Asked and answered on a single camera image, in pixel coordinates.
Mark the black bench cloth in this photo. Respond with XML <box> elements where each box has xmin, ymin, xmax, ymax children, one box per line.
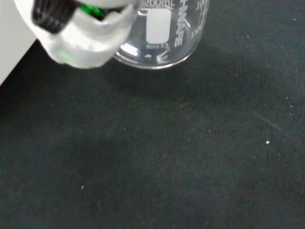
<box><xmin>0</xmin><ymin>0</ymin><xmax>305</xmax><ymax>229</ymax></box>

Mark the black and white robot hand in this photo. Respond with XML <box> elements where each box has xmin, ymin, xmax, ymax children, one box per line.
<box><xmin>14</xmin><ymin>0</ymin><xmax>142</xmax><ymax>70</ymax></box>

